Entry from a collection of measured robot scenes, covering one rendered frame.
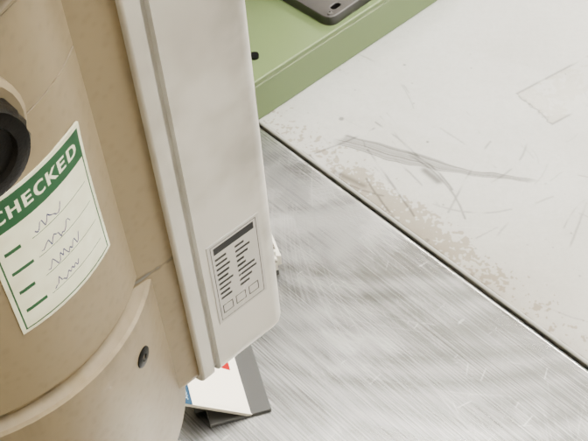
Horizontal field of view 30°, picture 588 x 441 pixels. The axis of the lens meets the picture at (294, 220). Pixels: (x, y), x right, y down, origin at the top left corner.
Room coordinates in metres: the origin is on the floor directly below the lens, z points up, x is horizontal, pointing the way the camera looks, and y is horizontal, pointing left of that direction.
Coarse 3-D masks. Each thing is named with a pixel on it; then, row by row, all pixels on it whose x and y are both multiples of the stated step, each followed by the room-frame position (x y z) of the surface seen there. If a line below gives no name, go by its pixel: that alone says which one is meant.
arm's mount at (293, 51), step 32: (256, 0) 0.83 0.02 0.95; (384, 0) 0.81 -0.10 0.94; (416, 0) 0.84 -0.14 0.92; (256, 32) 0.78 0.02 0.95; (288, 32) 0.78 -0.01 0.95; (320, 32) 0.77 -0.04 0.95; (352, 32) 0.79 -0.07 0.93; (384, 32) 0.81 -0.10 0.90; (256, 64) 0.74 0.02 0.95; (288, 64) 0.74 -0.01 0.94; (320, 64) 0.76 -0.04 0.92; (256, 96) 0.72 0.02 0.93; (288, 96) 0.74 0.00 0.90
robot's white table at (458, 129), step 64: (448, 0) 0.86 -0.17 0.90; (512, 0) 0.85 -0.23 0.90; (576, 0) 0.84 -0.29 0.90; (384, 64) 0.77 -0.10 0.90; (448, 64) 0.77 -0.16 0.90; (512, 64) 0.76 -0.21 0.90; (576, 64) 0.75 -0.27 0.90; (320, 128) 0.70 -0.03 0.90; (384, 128) 0.69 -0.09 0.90; (448, 128) 0.68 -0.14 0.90; (512, 128) 0.68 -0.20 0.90; (576, 128) 0.67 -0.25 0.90; (384, 192) 0.61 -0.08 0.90; (448, 192) 0.61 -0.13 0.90; (512, 192) 0.60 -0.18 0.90; (576, 192) 0.59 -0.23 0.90; (448, 256) 0.54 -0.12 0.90; (512, 256) 0.53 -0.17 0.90; (576, 256) 0.53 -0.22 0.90; (576, 320) 0.47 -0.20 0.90
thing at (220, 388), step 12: (216, 372) 0.44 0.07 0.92; (228, 372) 0.44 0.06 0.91; (192, 384) 0.42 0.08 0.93; (204, 384) 0.42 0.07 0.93; (216, 384) 0.43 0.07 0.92; (228, 384) 0.43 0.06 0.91; (192, 396) 0.41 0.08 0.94; (204, 396) 0.41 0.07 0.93; (216, 396) 0.42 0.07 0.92; (228, 396) 0.42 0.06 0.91; (240, 408) 0.41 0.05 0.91
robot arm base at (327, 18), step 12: (288, 0) 0.82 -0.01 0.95; (300, 0) 0.81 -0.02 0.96; (312, 0) 0.81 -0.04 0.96; (324, 0) 0.81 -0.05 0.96; (336, 0) 0.80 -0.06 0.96; (348, 0) 0.80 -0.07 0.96; (360, 0) 0.80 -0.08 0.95; (312, 12) 0.79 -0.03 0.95; (324, 12) 0.79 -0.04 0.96; (336, 12) 0.79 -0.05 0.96; (348, 12) 0.79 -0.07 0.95
